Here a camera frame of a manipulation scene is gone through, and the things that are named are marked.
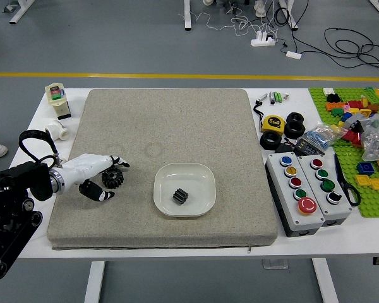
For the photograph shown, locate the green brick baseplate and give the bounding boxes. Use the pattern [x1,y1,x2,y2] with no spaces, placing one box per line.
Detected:
[308,86,379,218]

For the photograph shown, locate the coiled black cable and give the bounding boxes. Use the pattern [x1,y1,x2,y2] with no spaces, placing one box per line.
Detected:
[272,6,291,28]

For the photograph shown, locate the long black floor cable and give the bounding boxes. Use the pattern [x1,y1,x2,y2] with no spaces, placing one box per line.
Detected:
[323,27,379,80]

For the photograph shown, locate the black pouch with wires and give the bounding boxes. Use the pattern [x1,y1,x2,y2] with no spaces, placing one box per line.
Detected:
[275,141,299,156]

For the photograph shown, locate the yellow tape measure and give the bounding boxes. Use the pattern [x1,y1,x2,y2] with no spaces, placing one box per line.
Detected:
[260,114,286,134]

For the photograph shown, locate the cream switch box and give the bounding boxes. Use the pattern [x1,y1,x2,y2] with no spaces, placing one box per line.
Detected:
[45,83,72,121]

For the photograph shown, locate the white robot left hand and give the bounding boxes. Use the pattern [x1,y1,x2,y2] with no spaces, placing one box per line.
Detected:
[60,153,130,202]

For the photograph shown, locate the grey five-button control box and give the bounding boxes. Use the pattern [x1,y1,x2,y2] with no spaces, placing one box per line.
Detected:
[264,153,325,238]

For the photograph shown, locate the clear bag of silver nuts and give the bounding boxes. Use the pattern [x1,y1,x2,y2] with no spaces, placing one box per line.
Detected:
[359,110,379,162]

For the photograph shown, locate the blue square toy brick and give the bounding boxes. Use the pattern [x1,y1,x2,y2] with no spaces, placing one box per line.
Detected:
[356,162,375,175]

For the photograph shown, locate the white square dish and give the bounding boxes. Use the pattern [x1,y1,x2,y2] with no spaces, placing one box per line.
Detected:
[153,162,216,218]

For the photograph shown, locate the metal bracket under table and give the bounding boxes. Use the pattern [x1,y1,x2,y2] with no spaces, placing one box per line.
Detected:
[262,258,289,270]

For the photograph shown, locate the black display module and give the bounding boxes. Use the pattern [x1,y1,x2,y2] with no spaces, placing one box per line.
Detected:
[295,138,325,157]

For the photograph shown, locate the big black gear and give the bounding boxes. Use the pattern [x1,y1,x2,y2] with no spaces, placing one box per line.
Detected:
[101,169,126,190]

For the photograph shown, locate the black scissors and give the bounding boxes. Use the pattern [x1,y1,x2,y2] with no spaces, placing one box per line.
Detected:
[334,153,361,207]

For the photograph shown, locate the orange toy brick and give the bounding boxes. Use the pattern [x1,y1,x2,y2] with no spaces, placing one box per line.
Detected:
[325,101,347,112]

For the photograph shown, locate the white pipe tee fitting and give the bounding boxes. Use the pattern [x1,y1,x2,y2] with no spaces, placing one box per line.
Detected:
[45,119,71,142]

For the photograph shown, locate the grey four-button control box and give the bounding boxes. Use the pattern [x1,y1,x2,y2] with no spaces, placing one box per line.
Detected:
[296,153,353,227]

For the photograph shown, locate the dark red toy brick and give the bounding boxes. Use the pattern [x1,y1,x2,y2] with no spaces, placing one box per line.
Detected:
[342,129,363,146]

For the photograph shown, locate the grey toy piece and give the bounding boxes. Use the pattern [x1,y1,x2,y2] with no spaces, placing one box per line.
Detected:
[343,112,372,130]

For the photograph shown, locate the white floor cables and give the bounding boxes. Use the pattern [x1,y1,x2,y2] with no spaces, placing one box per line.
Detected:
[178,4,279,39]

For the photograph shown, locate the small black gear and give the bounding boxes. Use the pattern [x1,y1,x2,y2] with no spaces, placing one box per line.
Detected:
[172,187,191,206]

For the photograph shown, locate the silver stick with black lanyard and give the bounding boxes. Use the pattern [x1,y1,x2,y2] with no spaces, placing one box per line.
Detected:
[253,93,269,131]

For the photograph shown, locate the clear bag of blue parts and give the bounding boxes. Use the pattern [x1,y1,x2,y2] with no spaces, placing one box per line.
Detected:
[298,122,344,150]

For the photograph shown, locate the grey-brown mat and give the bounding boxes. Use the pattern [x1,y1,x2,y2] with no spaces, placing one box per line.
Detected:
[47,88,279,254]

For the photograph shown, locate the long green toy brick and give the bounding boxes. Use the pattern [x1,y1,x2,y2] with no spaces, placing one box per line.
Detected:
[363,86,379,104]

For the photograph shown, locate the white power strip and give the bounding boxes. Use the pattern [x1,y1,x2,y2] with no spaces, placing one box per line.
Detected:
[251,31,277,47]

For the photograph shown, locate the white table leg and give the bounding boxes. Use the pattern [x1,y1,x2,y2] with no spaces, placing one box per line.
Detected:
[83,261,107,303]
[311,258,339,303]

